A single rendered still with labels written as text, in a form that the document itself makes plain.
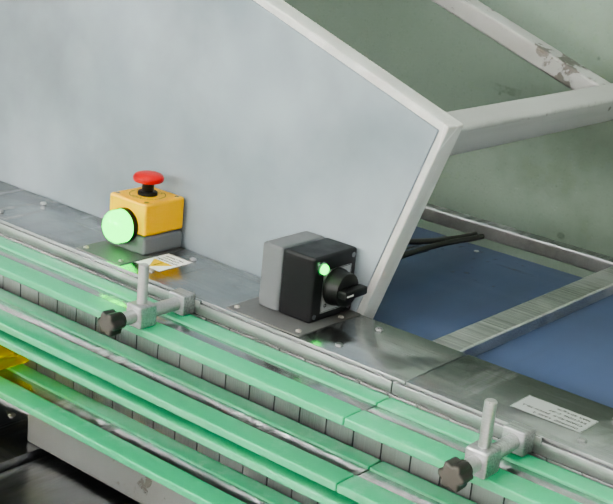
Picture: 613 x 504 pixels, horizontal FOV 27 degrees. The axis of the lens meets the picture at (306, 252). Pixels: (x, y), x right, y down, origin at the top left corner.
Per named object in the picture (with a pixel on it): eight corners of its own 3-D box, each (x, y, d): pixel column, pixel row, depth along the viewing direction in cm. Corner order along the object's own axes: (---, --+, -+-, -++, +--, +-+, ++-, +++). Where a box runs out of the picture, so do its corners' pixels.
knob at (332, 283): (344, 299, 148) (367, 308, 146) (320, 308, 144) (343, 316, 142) (348, 263, 146) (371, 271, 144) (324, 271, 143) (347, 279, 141)
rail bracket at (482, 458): (505, 439, 124) (429, 482, 114) (516, 371, 122) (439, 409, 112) (541, 454, 122) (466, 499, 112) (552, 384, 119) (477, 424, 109)
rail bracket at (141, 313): (177, 305, 151) (92, 330, 141) (181, 247, 149) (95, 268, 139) (201, 314, 149) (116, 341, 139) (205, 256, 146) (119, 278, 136)
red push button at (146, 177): (125, 196, 163) (126, 170, 162) (147, 191, 166) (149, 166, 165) (146, 203, 161) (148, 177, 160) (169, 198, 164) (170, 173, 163)
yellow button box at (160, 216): (148, 233, 171) (106, 242, 165) (151, 180, 168) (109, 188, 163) (184, 246, 167) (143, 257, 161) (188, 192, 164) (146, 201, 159)
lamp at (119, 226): (113, 236, 164) (96, 240, 162) (115, 203, 163) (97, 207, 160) (137, 245, 161) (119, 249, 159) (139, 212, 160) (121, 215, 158)
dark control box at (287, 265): (302, 290, 155) (256, 304, 148) (308, 228, 152) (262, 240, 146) (355, 310, 150) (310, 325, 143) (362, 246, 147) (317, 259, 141)
